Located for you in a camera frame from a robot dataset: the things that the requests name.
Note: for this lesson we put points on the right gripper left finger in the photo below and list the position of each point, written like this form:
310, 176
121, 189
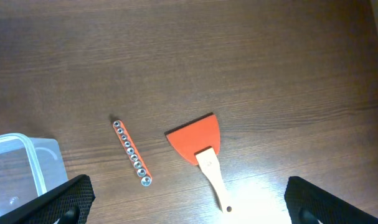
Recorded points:
68, 203

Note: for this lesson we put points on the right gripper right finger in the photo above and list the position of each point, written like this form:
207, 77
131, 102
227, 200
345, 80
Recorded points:
307, 203

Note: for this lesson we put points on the orange scraper with wooden handle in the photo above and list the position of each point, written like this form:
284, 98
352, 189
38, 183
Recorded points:
198, 142

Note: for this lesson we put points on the orange socket rail with sockets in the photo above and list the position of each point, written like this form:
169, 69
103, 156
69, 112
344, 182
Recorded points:
133, 153

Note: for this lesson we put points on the clear plastic container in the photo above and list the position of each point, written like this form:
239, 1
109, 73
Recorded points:
29, 168

